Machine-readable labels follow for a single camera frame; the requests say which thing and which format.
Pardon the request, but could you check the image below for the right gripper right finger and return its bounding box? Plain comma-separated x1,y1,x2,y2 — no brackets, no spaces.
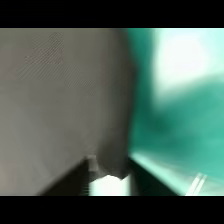
127,156,184,197

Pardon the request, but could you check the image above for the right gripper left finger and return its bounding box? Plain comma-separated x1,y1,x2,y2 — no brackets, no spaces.
39,157,92,197

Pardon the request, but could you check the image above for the grey garment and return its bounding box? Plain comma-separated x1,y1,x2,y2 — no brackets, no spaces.
0,27,138,197

